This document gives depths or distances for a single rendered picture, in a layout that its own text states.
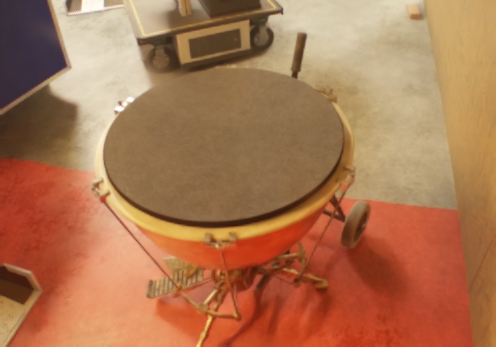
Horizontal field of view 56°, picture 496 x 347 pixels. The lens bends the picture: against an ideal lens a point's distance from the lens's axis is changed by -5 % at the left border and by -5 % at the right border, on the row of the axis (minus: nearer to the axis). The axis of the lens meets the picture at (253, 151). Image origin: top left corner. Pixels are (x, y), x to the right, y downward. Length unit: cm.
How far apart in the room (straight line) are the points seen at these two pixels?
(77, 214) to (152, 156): 113
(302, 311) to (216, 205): 86
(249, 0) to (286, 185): 209
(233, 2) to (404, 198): 159
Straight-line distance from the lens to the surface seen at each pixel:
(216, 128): 134
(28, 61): 295
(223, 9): 309
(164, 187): 120
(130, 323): 194
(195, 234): 111
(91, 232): 227
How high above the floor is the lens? 163
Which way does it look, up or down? 41 degrees down
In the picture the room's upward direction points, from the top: 4 degrees counter-clockwise
